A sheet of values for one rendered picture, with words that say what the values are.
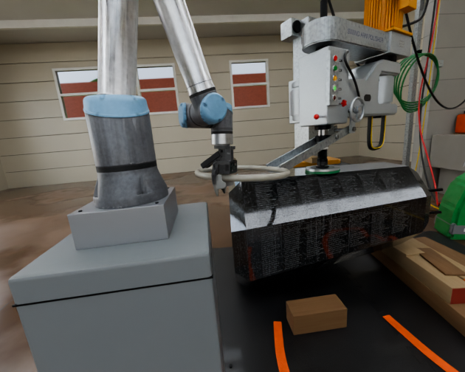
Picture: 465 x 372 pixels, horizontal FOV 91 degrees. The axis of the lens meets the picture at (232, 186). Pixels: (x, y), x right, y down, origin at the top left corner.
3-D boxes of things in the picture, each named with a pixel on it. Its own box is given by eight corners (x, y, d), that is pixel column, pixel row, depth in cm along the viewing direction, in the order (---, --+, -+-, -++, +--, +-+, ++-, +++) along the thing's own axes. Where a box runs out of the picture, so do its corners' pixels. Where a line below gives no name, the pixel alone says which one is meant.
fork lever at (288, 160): (332, 132, 168) (331, 125, 166) (358, 131, 152) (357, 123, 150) (263, 171, 139) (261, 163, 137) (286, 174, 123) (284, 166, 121)
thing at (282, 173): (252, 168, 152) (252, 163, 152) (311, 176, 111) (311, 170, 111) (181, 173, 127) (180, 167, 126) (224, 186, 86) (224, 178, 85)
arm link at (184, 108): (184, 98, 78) (217, 101, 84) (174, 104, 87) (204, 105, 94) (186, 126, 79) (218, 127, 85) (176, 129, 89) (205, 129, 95)
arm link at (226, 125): (204, 103, 93) (225, 105, 98) (205, 134, 96) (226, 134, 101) (214, 99, 85) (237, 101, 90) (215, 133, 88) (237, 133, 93)
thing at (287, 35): (279, 43, 225) (279, 26, 222) (297, 42, 225) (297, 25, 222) (284, 35, 205) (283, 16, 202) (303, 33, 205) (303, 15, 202)
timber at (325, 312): (293, 335, 122) (293, 317, 119) (286, 318, 134) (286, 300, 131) (347, 327, 124) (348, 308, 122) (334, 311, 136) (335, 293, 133)
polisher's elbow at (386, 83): (359, 106, 179) (359, 80, 175) (370, 106, 190) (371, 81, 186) (385, 102, 164) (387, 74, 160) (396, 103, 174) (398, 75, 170)
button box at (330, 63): (333, 105, 134) (335, 52, 128) (338, 105, 132) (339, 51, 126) (325, 105, 130) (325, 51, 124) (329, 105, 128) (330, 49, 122)
